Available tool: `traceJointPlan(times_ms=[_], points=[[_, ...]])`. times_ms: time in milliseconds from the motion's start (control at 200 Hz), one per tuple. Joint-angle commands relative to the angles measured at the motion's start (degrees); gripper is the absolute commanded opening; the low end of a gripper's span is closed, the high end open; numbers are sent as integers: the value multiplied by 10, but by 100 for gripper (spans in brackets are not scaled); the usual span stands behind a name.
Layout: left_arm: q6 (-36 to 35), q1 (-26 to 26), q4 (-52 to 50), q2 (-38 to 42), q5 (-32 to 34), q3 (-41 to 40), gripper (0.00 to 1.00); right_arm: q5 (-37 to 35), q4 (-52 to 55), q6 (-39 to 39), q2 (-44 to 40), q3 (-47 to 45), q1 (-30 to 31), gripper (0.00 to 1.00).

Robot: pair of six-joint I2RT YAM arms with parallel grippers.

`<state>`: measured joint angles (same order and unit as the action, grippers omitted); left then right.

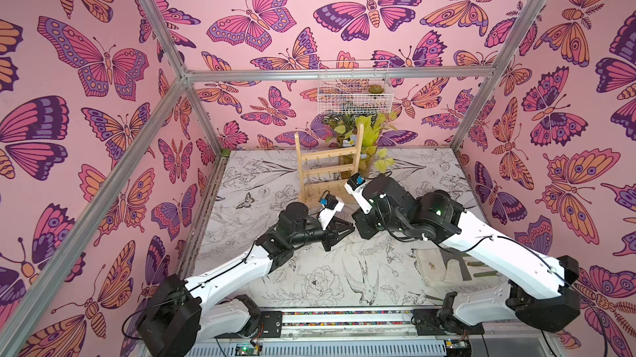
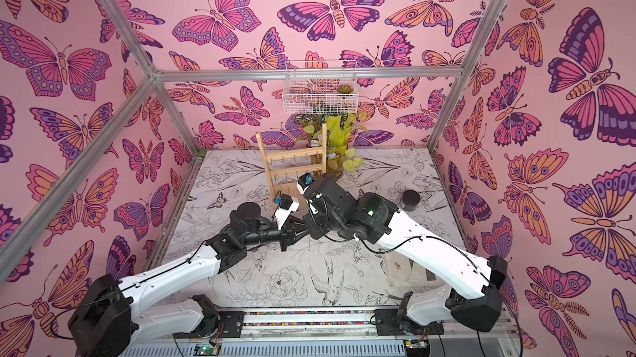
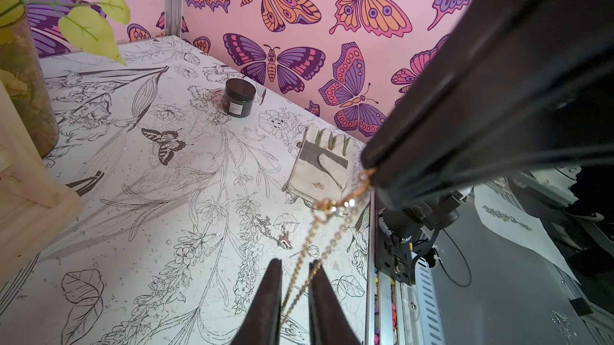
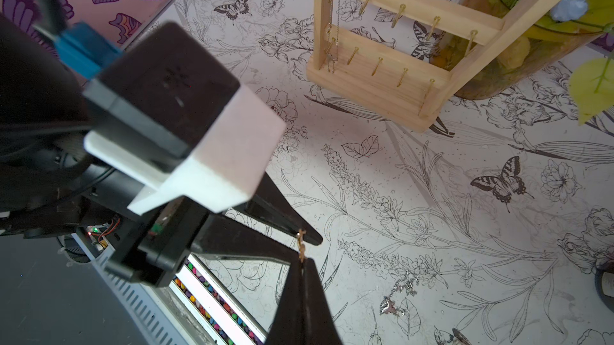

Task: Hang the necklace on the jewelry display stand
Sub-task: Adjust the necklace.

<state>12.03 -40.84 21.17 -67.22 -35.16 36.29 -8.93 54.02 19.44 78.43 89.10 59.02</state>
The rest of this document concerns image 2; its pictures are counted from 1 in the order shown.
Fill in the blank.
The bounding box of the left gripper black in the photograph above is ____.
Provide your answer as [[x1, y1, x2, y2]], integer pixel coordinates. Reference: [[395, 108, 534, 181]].
[[241, 217, 310, 254]]

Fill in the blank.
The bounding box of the wooden jewelry display stand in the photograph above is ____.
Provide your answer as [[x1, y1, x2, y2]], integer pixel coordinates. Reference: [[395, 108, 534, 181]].
[[253, 117, 327, 203]]

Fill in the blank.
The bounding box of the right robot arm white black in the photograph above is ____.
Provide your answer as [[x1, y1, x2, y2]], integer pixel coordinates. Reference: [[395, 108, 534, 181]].
[[296, 173, 508, 332]]

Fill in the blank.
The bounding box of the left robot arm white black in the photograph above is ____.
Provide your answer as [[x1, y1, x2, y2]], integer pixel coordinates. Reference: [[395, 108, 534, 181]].
[[68, 202, 308, 356]]

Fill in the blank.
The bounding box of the small black cylinder jar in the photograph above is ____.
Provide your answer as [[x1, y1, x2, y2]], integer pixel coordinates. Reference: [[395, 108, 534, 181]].
[[401, 189, 422, 212]]

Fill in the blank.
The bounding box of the potted green plant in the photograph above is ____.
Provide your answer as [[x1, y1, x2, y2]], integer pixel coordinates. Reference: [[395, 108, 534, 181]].
[[293, 113, 364, 179]]

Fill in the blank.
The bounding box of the small succulent in basket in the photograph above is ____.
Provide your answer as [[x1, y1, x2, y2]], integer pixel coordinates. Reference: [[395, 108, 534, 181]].
[[337, 85, 354, 95]]

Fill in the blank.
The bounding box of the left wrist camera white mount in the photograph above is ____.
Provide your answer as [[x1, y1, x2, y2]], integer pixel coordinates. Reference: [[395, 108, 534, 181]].
[[273, 194, 300, 230]]

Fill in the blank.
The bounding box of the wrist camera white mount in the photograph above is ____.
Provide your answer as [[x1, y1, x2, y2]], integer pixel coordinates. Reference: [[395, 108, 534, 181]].
[[296, 173, 315, 196], [273, 194, 300, 230]]

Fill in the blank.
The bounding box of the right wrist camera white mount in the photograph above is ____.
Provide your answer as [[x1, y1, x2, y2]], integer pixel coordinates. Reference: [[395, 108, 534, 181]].
[[296, 173, 315, 196]]

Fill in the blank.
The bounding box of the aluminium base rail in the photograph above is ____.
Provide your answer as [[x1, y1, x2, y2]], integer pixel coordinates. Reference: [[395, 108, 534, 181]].
[[121, 307, 524, 356]]

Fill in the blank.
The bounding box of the white wire basket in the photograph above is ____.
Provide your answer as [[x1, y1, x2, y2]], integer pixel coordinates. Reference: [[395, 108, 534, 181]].
[[281, 59, 359, 115]]

